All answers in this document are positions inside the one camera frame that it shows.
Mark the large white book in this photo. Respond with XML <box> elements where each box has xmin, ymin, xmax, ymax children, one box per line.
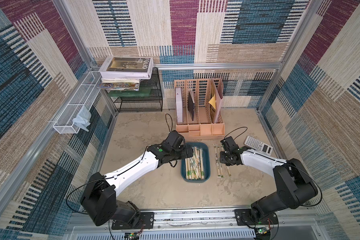
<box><xmin>99</xmin><ymin>56</ymin><xmax>154</xmax><ymax>80</ymax></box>

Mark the black notebook in organizer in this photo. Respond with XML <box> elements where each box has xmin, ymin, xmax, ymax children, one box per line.
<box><xmin>187</xmin><ymin>91</ymin><xmax>195</xmax><ymax>121</ymax></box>

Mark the pink desktop file organizer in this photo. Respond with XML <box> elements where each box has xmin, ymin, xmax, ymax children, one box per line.
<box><xmin>174</xmin><ymin>79</ymin><xmax>225</xmax><ymax>141</ymax></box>

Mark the stack of colourful magazines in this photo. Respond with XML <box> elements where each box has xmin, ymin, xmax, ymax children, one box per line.
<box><xmin>96</xmin><ymin>78</ymin><xmax>141</xmax><ymax>91</ymax></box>

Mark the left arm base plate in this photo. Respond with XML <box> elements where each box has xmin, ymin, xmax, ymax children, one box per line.
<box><xmin>111</xmin><ymin>212</ymin><xmax>155</xmax><ymax>230</ymax></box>

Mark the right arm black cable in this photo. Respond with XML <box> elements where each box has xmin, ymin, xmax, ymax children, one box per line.
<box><xmin>223</xmin><ymin>126</ymin><xmax>323</xmax><ymax>208</ymax></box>

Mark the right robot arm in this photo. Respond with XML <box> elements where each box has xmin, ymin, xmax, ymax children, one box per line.
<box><xmin>220</xmin><ymin>137</ymin><xmax>319</xmax><ymax>225</ymax></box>

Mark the chopsticks pair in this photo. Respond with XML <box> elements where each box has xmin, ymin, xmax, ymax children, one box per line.
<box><xmin>217</xmin><ymin>146</ymin><xmax>224</xmax><ymax>178</ymax></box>
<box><xmin>226</xmin><ymin>166</ymin><xmax>232</xmax><ymax>177</ymax></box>
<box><xmin>214</xmin><ymin>145</ymin><xmax>221</xmax><ymax>178</ymax></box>

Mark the white box in organizer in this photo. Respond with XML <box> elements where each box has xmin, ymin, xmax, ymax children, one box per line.
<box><xmin>175</xmin><ymin>87</ymin><xmax>183</xmax><ymax>124</ymax></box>

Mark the yellow paper in organizer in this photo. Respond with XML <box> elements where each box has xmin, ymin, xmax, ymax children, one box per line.
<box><xmin>209</xmin><ymin>95</ymin><xmax>216</xmax><ymax>110</ymax></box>

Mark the teal plastic storage box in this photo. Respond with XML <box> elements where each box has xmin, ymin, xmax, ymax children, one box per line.
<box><xmin>181</xmin><ymin>142</ymin><xmax>211</xmax><ymax>183</ymax></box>

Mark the white wire wall basket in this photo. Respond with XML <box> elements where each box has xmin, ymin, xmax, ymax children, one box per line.
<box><xmin>53</xmin><ymin>71</ymin><xmax>101</xmax><ymax>134</ymax></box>

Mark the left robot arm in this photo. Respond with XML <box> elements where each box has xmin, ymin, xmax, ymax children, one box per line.
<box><xmin>80</xmin><ymin>131</ymin><xmax>193</xmax><ymax>228</ymax></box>

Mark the crumpled white tissue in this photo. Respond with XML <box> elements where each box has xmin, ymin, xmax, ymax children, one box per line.
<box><xmin>73</xmin><ymin>106</ymin><xmax>92</xmax><ymax>132</ymax></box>

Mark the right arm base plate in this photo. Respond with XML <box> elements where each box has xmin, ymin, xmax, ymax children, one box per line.
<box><xmin>234</xmin><ymin>209</ymin><xmax>279</xmax><ymax>226</ymax></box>

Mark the aluminium front rail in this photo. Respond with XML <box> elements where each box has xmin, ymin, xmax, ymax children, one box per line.
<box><xmin>65</xmin><ymin>206</ymin><xmax>322</xmax><ymax>234</ymax></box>

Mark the white calculator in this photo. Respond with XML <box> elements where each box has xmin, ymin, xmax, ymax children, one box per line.
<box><xmin>244</xmin><ymin>136</ymin><xmax>273</xmax><ymax>156</ymax></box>

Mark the black wire mesh shelf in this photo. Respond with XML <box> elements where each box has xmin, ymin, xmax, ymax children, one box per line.
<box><xmin>108</xmin><ymin>68</ymin><xmax>163</xmax><ymax>113</ymax></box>

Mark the green folder on shelf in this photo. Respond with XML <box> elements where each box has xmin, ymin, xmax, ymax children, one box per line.
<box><xmin>108</xmin><ymin>89</ymin><xmax>151</xmax><ymax>98</ymax></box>

